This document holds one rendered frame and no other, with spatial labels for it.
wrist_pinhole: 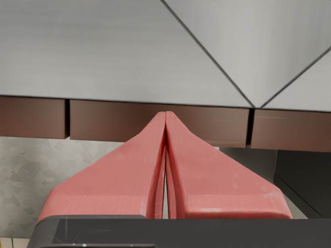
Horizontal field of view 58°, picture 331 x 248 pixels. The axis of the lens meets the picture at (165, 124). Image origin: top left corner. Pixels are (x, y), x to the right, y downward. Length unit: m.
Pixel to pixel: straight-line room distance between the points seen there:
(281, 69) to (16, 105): 0.25
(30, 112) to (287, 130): 0.25
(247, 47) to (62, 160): 0.32
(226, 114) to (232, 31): 0.08
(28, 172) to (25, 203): 0.05
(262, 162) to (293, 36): 0.97
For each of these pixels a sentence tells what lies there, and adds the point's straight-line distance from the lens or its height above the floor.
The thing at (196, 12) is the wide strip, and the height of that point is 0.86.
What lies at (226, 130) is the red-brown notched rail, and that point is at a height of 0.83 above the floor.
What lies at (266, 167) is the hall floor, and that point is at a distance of 1.24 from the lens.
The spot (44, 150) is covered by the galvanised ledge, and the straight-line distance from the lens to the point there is 0.49.
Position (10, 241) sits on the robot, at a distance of 1.09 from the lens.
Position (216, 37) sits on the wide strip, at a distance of 0.26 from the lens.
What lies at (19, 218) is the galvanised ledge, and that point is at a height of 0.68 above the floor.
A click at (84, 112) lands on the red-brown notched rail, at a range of 0.30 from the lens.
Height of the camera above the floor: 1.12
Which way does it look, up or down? 80 degrees down
